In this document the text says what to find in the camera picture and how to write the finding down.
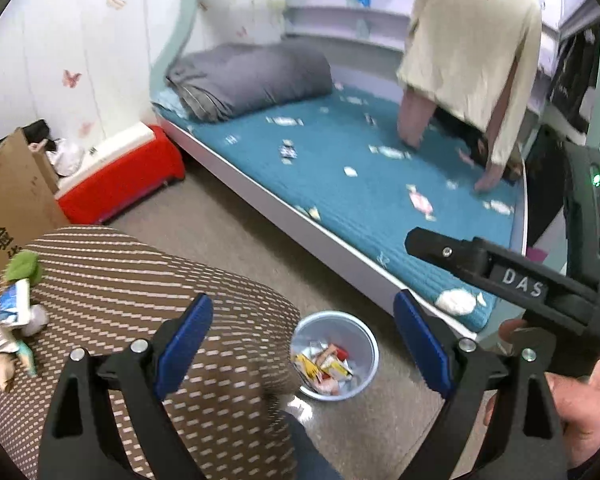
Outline bed with teal mattress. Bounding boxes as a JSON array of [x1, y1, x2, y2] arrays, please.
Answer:
[[160, 82, 526, 331]]

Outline light blue plastic bin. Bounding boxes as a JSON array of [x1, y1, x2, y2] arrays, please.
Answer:
[[290, 311, 380, 402]]

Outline person in cream shirt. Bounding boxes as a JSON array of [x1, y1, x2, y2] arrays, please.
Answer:
[[396, 0, 543, 193]]

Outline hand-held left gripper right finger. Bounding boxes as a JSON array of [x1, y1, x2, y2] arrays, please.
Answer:
[[393, 290, 566, 480]]

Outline black clothes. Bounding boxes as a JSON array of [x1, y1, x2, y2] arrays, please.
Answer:
[[432, 107, 526, 183]]

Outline black hanging bag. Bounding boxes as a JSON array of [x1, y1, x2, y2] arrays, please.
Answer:
[[550, 17, 600, 133]]

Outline person's leg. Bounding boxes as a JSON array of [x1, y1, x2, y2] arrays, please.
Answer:
[[275, 402, 343, 480]]

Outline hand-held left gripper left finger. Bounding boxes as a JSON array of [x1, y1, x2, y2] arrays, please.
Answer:
[[37, 294, 214, 480]]

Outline grey folded duvet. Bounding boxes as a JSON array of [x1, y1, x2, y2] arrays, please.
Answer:
[[166, 40, 333, 122]]

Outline green crumpled wrapper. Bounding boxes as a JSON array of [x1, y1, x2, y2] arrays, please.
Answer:
[[5, 250, 43, 283]]

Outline green white wrapper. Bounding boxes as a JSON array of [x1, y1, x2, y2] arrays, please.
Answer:
[[15, 340, 38, 378]]

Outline white wall shelf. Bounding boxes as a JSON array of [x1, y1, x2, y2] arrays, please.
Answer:
[[285, 2, 416, 53]]

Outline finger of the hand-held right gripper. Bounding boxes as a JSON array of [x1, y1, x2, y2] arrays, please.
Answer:
[[405, 226, 491, 286]]

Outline black cloth bag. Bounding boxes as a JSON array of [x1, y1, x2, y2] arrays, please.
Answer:
[[20, 119, 56, 153]]

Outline yellow white snack bag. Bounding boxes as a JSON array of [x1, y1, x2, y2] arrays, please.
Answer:
[[294, 352, 321, 378]]

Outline pink hanging garment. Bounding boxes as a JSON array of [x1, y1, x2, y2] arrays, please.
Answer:
[[397, 87, 506, 195]]

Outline white blue paper box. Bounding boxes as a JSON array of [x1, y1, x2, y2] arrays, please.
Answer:
[[0, 280, 33, 328]]

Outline red storage ottoman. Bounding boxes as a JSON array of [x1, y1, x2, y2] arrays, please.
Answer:
[[55, 121, 187, 226]]

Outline large cardboard box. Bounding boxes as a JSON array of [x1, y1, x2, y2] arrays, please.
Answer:
[[0, 127, 71, 278]]

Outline person's right hand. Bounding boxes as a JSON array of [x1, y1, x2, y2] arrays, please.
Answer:
[[499, 319, 600, 468]]

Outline brown paper wrapper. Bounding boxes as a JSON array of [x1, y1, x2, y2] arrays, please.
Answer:
[[0, 352, 18, 393]]

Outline white crumpled tissue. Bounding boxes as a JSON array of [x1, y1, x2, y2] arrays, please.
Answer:
[[22, 305, 48, 337]]

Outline white plastic bag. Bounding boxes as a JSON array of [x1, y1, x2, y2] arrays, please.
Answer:
[[47, 139, 86, 177]]

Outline red wrapper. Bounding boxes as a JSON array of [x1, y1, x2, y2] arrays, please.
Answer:
[[316, 344, 351, 361]]

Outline blue plaid pillow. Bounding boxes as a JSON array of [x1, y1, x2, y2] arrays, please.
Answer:
[[152, 87, 191, 120]]

